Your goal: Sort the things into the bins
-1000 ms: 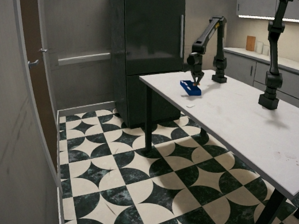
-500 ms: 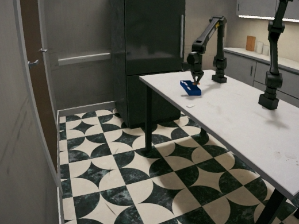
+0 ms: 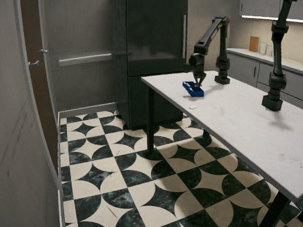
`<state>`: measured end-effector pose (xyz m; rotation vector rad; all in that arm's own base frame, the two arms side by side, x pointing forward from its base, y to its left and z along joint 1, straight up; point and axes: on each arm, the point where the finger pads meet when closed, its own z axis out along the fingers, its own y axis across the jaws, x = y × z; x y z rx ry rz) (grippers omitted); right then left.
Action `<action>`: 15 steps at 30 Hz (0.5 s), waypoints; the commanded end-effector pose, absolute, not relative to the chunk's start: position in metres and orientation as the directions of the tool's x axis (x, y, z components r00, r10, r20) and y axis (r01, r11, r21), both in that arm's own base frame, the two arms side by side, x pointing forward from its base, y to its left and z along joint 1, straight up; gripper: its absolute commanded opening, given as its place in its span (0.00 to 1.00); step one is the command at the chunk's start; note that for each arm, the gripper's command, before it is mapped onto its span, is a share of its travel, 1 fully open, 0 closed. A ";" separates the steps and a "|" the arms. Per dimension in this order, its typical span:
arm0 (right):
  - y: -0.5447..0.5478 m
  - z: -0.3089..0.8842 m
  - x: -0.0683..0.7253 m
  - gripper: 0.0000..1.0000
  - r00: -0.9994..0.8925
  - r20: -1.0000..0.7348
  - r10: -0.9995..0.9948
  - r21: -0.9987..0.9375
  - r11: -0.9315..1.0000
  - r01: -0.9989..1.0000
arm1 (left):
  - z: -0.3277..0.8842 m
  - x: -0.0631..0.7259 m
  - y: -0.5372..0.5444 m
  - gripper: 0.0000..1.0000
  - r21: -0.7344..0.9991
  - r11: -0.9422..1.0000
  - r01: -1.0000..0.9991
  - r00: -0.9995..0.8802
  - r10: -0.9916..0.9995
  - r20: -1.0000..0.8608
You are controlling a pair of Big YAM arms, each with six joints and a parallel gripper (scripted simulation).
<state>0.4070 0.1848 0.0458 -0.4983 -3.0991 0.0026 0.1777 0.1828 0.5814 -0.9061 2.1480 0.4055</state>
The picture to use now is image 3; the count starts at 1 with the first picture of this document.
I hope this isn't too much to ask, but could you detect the blue rack of labelled bins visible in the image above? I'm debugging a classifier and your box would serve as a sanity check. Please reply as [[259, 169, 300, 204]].
[[182, 81, 204, 97]]

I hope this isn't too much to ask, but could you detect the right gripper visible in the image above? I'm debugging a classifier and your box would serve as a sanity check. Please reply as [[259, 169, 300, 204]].
[[192, 65, 206, 87]]

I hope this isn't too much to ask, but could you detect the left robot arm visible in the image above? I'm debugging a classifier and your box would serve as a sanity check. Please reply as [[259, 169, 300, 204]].
[[263, 1, 292, 104]]

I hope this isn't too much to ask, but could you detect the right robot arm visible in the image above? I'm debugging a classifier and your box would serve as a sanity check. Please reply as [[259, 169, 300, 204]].
[[184, 16, 230, 81]]

